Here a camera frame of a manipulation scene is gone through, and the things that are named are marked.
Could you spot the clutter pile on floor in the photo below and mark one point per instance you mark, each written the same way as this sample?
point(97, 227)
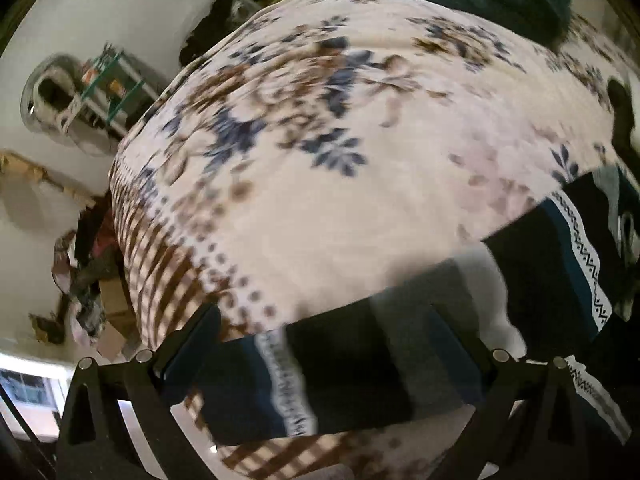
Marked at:
point(95, 307)

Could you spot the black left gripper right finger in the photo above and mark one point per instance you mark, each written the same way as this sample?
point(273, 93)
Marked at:
point(529, 423)

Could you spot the metal shelf rack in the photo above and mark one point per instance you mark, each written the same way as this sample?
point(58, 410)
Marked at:
point(116, 89)

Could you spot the round wall mirror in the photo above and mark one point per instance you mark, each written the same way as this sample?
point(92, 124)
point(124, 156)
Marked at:
point(49, 98)

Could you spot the floral fleece bed blanket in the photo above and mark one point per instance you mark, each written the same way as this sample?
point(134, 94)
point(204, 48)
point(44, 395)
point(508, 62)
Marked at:
point(329, 150)

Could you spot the dark striped patterned sweater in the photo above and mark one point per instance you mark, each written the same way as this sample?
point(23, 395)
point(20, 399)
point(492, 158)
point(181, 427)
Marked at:
point(552, 284)

